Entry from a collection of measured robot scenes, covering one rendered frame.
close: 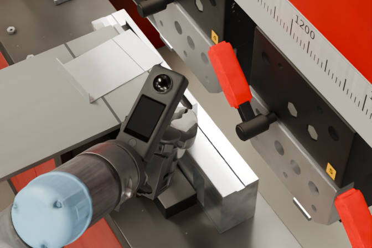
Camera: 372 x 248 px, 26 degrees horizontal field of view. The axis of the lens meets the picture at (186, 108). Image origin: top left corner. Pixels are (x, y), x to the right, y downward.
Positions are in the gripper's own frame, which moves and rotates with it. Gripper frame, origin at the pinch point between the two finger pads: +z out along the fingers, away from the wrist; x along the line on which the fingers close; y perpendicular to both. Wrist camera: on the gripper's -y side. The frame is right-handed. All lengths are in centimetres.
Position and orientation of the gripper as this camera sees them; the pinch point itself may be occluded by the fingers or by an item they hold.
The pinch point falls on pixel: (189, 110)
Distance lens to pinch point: 112.5
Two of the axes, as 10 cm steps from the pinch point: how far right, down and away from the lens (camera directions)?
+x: 8.7, 3.8, -3.2
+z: 4.3, -2.7, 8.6
